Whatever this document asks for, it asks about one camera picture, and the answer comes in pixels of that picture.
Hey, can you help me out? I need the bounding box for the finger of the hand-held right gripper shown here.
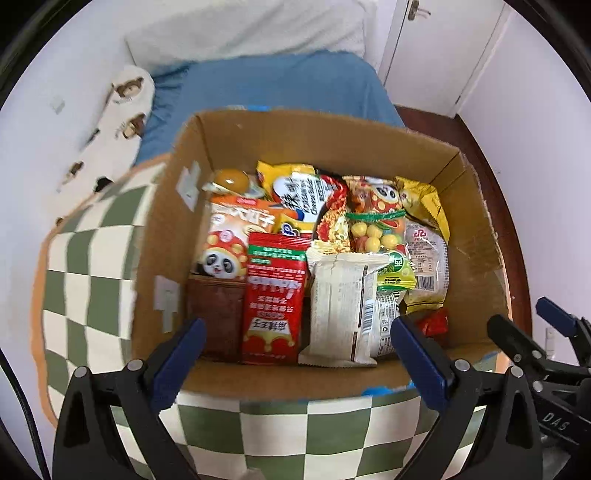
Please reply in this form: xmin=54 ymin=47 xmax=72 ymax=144
xmin=487 ymin=315 xmax=591 ymax=385
xmin=536 ymin=296 xmax=591 ymax=368

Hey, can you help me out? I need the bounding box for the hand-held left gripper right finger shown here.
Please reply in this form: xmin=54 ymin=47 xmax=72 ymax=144
xmin=390 ymin=315 xmax=546 ymax=480

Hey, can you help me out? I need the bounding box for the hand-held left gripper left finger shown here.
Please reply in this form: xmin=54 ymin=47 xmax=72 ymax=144
xmin=52 ymin=317 xmax=207 ymax=480

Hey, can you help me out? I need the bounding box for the red snack packet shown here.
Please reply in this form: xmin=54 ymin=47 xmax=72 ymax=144
xmin=240 ymin=232 xmax=311 ymax=365

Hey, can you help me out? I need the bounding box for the orange panda snack packet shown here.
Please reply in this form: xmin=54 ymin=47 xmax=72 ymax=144
xmin=194 ymin=194 xmax=278 ymax=282

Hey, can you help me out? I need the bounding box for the orange jelly cup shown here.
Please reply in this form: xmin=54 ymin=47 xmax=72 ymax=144
xmin=203 ymin=168 xmax=264 ymax=197

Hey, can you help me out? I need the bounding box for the cardboard box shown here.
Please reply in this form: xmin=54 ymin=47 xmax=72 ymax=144
xmin=131 ymin=108 xmax=522 ymax=402

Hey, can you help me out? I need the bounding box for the small red candy wrapper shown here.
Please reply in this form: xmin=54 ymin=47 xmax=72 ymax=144
xmin=416 ymin=307 xmax=450 ymax=342

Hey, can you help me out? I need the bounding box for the silver snack packet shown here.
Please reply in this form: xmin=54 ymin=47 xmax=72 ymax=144
xmin=369 ymin=291 xmax=402 ymax=358

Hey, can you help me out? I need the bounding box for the green yellow snack packet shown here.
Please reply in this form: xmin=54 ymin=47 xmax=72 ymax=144
xmin=376 ymin=251 xmax=419 ymax=291

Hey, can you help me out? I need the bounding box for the clear white snack packet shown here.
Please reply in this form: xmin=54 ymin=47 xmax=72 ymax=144
xmin=404 ymin=222 xmax=450 ymax=305

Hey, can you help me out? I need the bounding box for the beige wrapped snack packet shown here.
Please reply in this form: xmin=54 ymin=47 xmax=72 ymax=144
xmin=298 ymin=251 xmax=391 ymax=367

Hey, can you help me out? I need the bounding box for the green white checkered blanket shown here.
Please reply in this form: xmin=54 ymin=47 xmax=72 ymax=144
xmin=30 ymin=154 xmax=490 ymax=480

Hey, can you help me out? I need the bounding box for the clear bag of coloured candies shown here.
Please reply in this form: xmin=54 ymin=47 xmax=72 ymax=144
xmin=344 ymin=175 xmax=409 ymax=259

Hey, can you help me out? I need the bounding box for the red noodle packet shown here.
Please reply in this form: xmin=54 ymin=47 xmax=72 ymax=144
xmin=311 ymin=171 xmax=352 ymax=254

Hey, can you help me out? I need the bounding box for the yellow white noodle packet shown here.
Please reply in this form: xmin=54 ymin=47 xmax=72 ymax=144
xmin=256 ymin=161 xmax=324 ymax=241

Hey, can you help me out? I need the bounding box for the white bear print cushion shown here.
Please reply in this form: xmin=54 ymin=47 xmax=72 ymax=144
xmin=53 ymin=66 xmax=156 ymax=229

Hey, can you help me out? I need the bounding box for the white door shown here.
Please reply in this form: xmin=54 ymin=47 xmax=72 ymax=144
xmin=379 ymin=0 xmax=513 ymax=116

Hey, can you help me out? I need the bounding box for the blue bedsheet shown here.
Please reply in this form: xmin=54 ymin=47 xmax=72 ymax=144
xmin=134 ymin=51 xmax=407 ymax=167

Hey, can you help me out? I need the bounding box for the white pillow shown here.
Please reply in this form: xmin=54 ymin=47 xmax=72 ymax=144
xmin=124 ymin=0 xmax=370 ymax=65

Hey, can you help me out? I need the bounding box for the black cable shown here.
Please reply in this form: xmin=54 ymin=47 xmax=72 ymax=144
xmin=0 ymin=348 xmax=51 ymax=480

